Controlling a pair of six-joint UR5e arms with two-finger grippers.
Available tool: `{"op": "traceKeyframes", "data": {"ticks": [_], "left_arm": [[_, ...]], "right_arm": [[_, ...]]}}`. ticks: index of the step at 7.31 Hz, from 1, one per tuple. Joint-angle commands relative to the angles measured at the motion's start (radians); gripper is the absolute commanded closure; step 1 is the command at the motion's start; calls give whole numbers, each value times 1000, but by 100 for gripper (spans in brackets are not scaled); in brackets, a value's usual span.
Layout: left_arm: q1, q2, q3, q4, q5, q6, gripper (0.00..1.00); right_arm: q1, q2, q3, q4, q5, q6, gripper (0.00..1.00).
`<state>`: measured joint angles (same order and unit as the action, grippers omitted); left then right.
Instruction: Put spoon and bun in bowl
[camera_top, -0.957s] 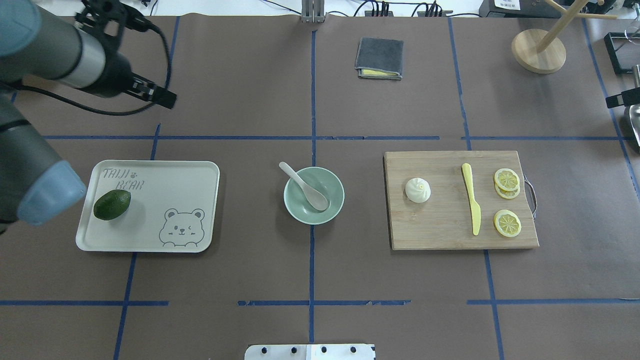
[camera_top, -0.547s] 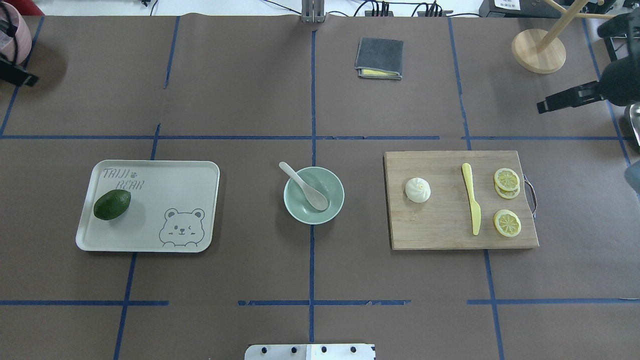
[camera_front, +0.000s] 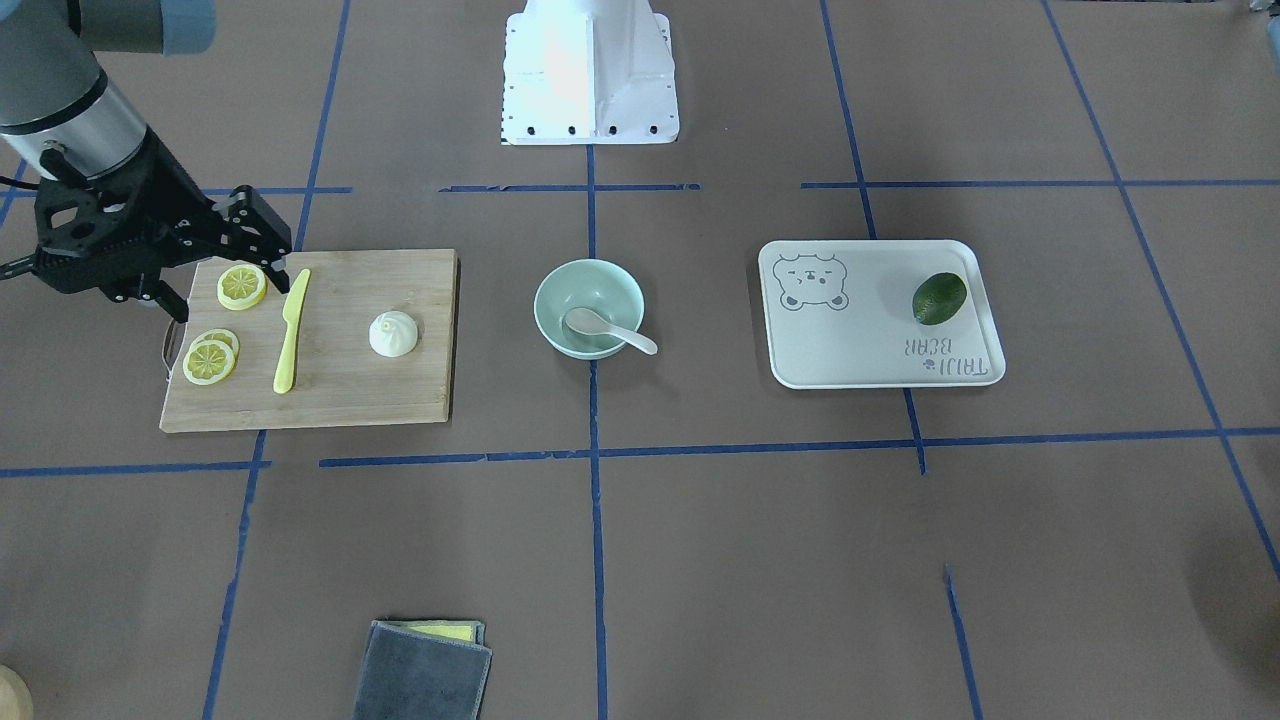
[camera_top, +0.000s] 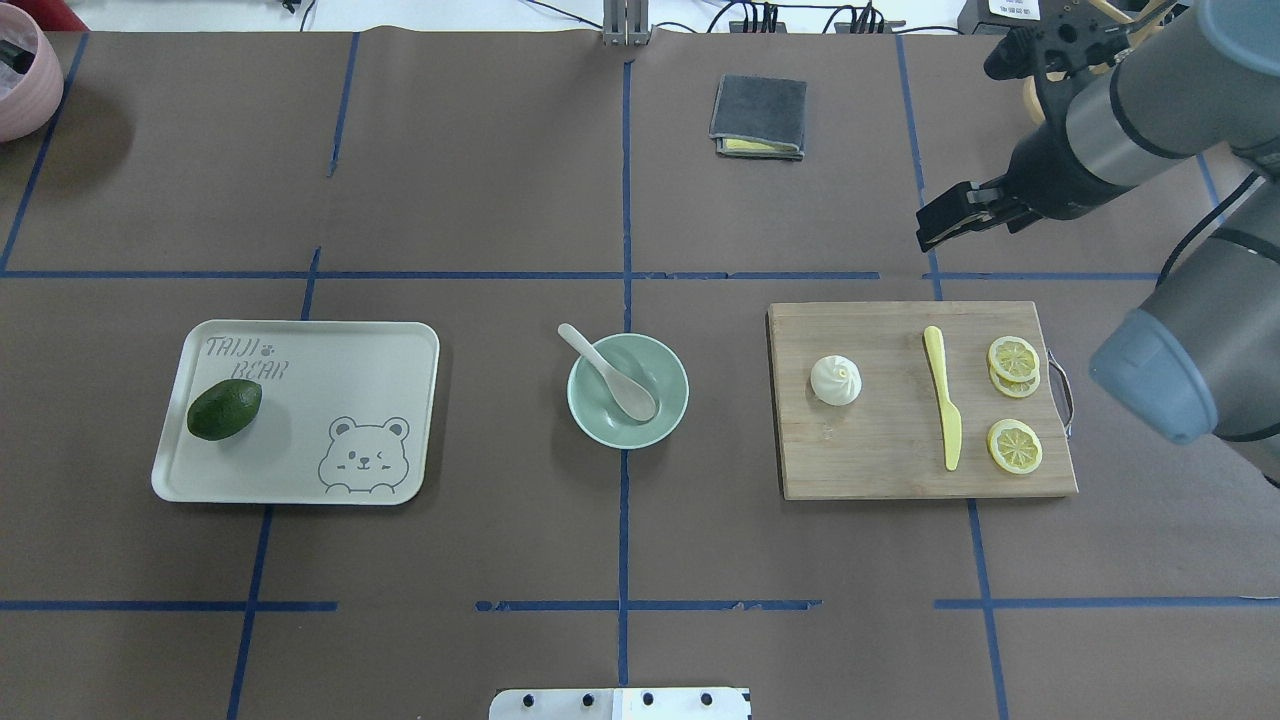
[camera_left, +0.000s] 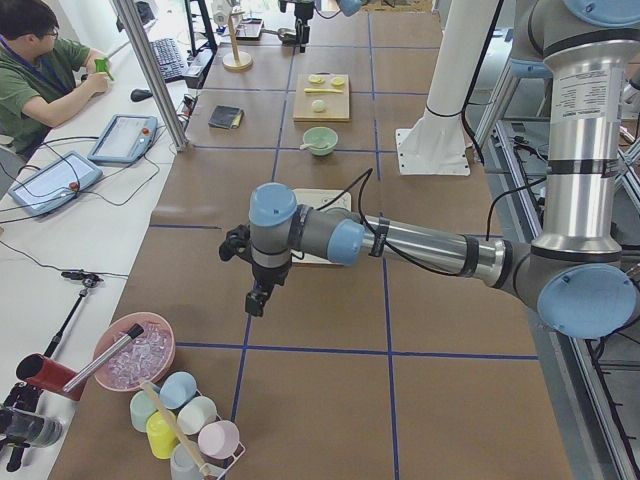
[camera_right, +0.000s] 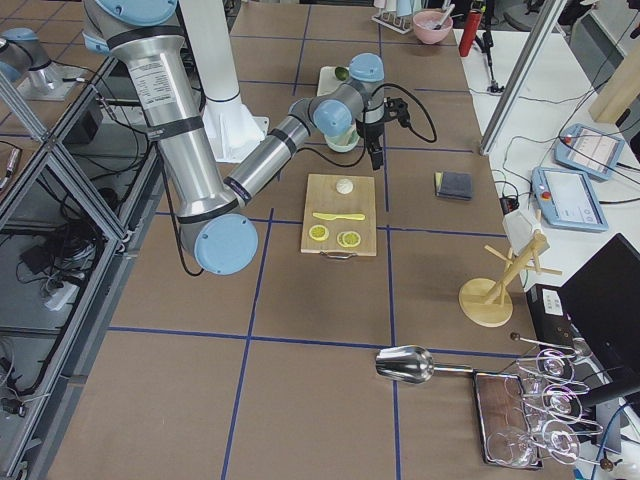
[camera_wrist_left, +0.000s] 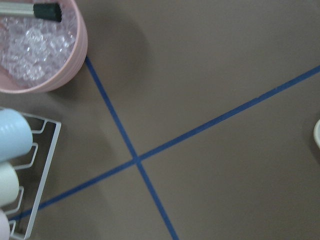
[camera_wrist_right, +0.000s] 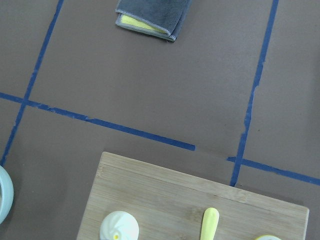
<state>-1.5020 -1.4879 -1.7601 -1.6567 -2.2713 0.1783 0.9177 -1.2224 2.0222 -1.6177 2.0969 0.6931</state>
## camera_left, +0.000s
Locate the black tray at edge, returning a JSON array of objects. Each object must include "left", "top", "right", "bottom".
[{"left": 235, "top": 18, "right": 264, "bottom": 41}]

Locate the lemon slice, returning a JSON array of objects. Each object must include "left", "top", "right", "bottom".
[
  {"left": 308, "top": 74, "right": 324, "bottom": 85},
  {"left": 331, "top": 76, "right": 346, "bottom": 87}
]

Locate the lower lemon slice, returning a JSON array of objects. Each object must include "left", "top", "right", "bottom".
[{"left": 308, "top": 74, "right": 324, "bottom": 85}]

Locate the wooden stick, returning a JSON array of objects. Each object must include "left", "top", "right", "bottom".
[{"left": 139, "top": 379, "right": 213, "bottom": 478}]

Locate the mint green cup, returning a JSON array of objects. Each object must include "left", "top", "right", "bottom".
[{"left": 129, "top": 391, "right": 157, "bottom": 433}]

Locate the teach pendant tablet near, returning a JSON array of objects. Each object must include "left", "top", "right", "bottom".
[{"left": 8, "top": 151, "right": 103, "bottom": 216}]

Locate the pink cup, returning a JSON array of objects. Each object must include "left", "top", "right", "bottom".
[{"left": 198, "top": 420, "right": 240, "bottom": 459}]

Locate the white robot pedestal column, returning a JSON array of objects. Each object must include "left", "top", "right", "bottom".
[{"left": 425, "top": 1, "right": 515, "bottom": 121}]

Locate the wooden mug tree stand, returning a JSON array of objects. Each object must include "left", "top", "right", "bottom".
[{"left": 222, "top": 11, "right": 253, "bottom": 72}]

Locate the yellow cup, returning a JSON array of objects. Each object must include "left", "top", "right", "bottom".
[{"left": 146, "top": 411, "right": 179, "bottom": 460}]

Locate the upper lemon slice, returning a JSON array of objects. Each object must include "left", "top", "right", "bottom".
[{"left": 331, "top": 76, "right": 346, "bottom": 87}]

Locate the folded grey yellow cloth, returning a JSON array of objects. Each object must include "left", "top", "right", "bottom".
[{"left": 208, "top": 105, "right": 244, "bottom": 130}]

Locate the red cylinder cup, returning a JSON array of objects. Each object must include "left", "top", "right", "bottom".
[{"left": 16, "top": 353, "right": 84, "bottom": 401}]

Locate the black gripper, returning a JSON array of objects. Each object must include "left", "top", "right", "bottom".
[{"left": 245, "top": 263, "right": 289, "bottom": 316}]

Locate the metal scoop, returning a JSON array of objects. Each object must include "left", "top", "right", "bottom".
[{"left": 262, "top": 28, "right": 296, "bottom": 44}]

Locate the white ceramic spoon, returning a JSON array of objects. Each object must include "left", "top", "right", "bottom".
[{"left": 299, "top": 142, "right": 329, "bottom": 150}]

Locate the grey cup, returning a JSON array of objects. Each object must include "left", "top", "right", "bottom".
[{"left": 170, "top": 444, "right": 204, "bottom": 480}]

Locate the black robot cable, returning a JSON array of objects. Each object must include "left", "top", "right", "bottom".
[{"left": 317, "top": 167, "right": 549, "bottom": 275}]

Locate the white cup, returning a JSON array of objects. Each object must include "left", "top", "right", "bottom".
[{"left": 177, "top": 396, "right": 217, "bottom": 435}]

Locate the yellow plastic knife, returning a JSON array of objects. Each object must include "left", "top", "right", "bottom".
[{"left": 303, "top": 88, "right": 345, "bottom": 95}]

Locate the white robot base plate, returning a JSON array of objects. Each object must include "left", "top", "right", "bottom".
[{"left": 395, "top": 127, "right": 470, "bottom": 176}]

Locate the black keyboard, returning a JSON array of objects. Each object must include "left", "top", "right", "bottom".
[{"left": 150, "top": 38, "right": 188, "bottom": 83}]

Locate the black selfie stick tripod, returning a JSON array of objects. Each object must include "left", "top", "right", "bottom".
[{"left": 43, "top": 269, "right": 103, "bottom": 358}]

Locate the cream rectangular bear tray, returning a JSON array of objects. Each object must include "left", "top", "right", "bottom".
[{"left": 292, "top": 188, "right": 352, "bottom": 265}]

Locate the light green bowl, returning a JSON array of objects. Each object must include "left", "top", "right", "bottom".
[{"left": 302, "top": 126, "right": 339, "bottom": 156}]

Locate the black computer mouse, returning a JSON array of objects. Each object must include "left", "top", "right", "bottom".
[{"left": 130, "top": 89, "right": 153, "bottom": 103}]

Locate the blue cup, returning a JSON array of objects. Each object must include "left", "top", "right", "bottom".
[{"left": 159, "top": 371, "right": 197, "bottom": 410}]

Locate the teach pendant tablet far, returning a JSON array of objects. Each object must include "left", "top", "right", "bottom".
[{"left": 87, "top": 114, "right": 158, "bottom": 164}]

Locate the wooden cutting board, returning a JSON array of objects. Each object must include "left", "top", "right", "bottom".
[{"left": 292, "top": 73, "right": 351, "bottom": 122}]

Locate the teach pendant tablet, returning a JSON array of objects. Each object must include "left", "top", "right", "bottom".
[
  {"left": 8, "top": 151, "right": 103, "bottom": 216},
  {"left": 87, "top": 114, "right": 158, "bottom": 164}
]

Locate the metal tongs black tip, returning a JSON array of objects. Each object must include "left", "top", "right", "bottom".
[{"left": 62, "top": 323, "right": 144, "bottom": 393}]

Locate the white wire cup rack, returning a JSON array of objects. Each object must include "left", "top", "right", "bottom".
[{"left": 194, "top": 407, "right": 246, "bottom": 478}]

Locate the aluminium frame post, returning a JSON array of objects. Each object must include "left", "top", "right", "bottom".
[{"left": 112, "top": 0, "right": 188, "bottom": 152}]

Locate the pink bowl with ice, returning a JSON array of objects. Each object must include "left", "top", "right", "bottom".
[{"left": 94, "top": 312, "right": 176, "bottom": 392}]

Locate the person in green shirt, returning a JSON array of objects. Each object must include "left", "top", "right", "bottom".
[{"left": 1, "top": 0, "right": 109, "bottom": 159}]

